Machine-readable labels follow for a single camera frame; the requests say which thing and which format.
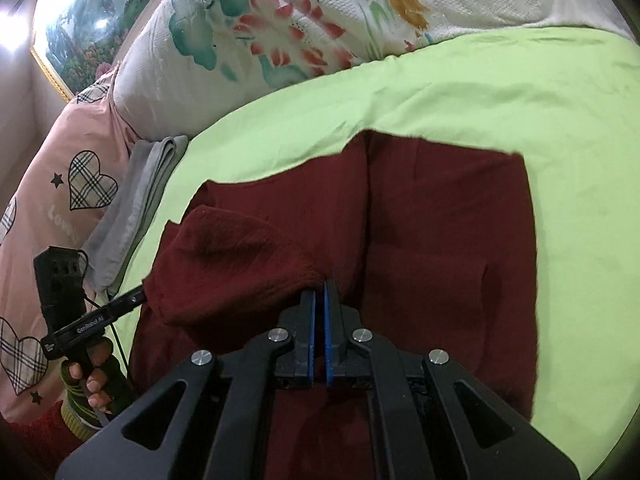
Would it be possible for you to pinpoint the dark red knit sweater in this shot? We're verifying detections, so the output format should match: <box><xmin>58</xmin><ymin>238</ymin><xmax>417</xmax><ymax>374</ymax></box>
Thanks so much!
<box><xmin>127</xmin><ymin>129</ymin><xmax>540</xmax><ymax>480</ymax></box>

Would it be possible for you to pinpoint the red sleeve left forearm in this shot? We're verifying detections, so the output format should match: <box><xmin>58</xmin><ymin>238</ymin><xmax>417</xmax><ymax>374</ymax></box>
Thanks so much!
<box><xmin>0</xmin><ymin>358</ymin><xmax>106</xmax><ymax>480</ymax></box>

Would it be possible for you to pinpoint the left hand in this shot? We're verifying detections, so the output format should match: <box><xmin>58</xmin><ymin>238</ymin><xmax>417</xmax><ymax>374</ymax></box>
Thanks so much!
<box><xmin>68</xmin><ymin>337</ymin><xmax>113</xmax><ymax>414</ymax></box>

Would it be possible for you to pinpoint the pink heart pattern pillow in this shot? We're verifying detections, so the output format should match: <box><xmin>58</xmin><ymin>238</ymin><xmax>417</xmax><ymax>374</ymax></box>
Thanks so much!
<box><xmin>1</xmin><ymin>70</ymin><xmax>137</xmax><ymax>422</ymax></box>

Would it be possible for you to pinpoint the folded grey cloth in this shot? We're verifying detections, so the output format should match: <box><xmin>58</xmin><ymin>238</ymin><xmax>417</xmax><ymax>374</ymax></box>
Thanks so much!
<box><xmin>82</xmin><ymin>136</ymin><xmax>189</xmax><ymax>300</ymax></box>

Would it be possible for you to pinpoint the gold framed landscape painting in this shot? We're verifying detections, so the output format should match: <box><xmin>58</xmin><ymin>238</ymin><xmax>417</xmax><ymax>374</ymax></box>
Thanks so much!
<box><xmin>30</xmin><ymin>0</ymin><xmax>163</xmax><ymax>102</ymax></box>

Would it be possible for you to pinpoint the white floral quilt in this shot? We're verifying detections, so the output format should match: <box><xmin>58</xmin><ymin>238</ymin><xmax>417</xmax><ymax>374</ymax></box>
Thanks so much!
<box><xmin>113</xmin><ymin>0</ymin><xmax>631</xmax><ymax>140</ymax></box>

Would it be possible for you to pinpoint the light green bed sheet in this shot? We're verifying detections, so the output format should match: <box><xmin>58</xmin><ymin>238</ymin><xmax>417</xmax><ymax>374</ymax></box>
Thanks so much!
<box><xmin>122</xmin><ymin>27</ymin><xmax>639</xmax><ymax>477</ymax></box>

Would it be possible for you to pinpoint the black camera cable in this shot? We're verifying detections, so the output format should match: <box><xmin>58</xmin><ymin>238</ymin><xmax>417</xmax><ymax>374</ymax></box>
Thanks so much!
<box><xmin>81</xmin><ymin>294</ymin><xmax>132</xmax><ymax>376</ymax></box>

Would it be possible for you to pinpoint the black left camera box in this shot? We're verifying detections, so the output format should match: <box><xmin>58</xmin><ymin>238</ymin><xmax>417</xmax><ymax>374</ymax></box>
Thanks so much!
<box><xmin>34</xmin><ymin>246</ymin><xmax>88</xmax><ymax>333</ymax></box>

